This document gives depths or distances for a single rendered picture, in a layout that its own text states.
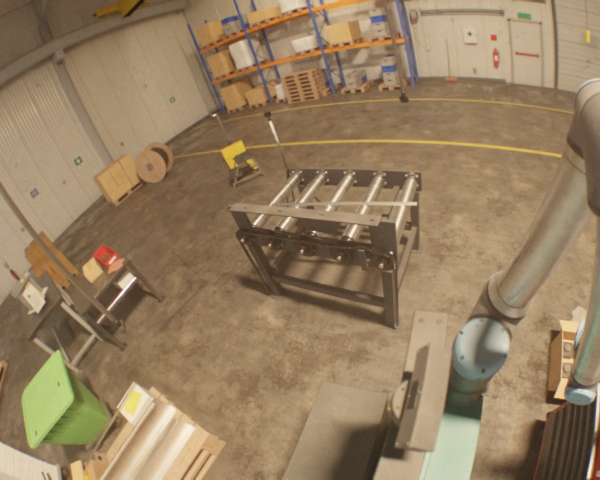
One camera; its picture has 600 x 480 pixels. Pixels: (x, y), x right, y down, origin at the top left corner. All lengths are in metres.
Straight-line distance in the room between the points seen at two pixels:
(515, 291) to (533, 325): 2.02
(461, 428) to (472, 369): 0.28
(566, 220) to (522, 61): 9.96
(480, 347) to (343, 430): 0.84
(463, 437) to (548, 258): 0.57
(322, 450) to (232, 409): 1.35
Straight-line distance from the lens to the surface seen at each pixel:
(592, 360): 0.68
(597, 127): 0.43
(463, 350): 0.73
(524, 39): 10.43
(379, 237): 1.73
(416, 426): 0.33
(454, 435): 0.95
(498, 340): 0.76
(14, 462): 3.63
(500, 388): 2.42
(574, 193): 0.57
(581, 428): 1.81
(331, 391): 1.45
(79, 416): 2.95
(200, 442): 2.33
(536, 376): 2.57
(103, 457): 2.99
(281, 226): 2.24
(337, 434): 1.39
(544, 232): 0.63
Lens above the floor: 2.20
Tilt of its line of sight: 39 degrees down
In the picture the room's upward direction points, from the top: 21 degrees counter-clockwise
